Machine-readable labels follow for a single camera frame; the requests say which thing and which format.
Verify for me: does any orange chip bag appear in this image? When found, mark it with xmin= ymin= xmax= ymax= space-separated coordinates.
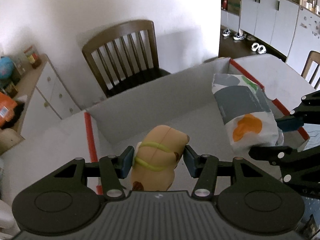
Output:
xmin=0 ymin=93 xmax=18 ymax=127

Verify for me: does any red cardboard box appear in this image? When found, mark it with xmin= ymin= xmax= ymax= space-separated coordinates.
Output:
xmin=84 ymin=57 xmax=311 ymax=196

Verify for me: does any yellow dog plush toy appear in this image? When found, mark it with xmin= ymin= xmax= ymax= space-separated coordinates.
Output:
xmin=131 ymin=125 xmax=190 ymax=191

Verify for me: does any wooden chair at right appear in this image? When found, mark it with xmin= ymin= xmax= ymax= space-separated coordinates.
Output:
xmin=301 ymin=50 xmax=320 ymax=90

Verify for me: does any red lidded sauce jar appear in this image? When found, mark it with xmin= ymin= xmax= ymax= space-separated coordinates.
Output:
xmin=24 ymin=46 xmax=42 ymax=69

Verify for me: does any white orange grey snack bag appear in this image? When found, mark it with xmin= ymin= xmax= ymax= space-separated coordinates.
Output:
xmin=212 ymin=73 xmax=284 ymax=153

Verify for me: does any wooden chair behind box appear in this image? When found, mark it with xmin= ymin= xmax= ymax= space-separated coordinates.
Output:
xmin=82 ymin=20 xmax=170 ymax=98

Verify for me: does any blue globe toy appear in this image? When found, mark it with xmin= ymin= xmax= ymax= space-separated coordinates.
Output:
xmin=0 ymin=56 xmax=15 ymax=80

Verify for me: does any white wall cabinet unit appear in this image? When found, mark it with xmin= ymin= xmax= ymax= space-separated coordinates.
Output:
xmin=221 ymin=0 xmax=319 ymax=73

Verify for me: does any white side cabinet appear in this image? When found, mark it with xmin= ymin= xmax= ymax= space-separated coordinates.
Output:
xmin=14 ymin=54 xmax=81 ymax=139

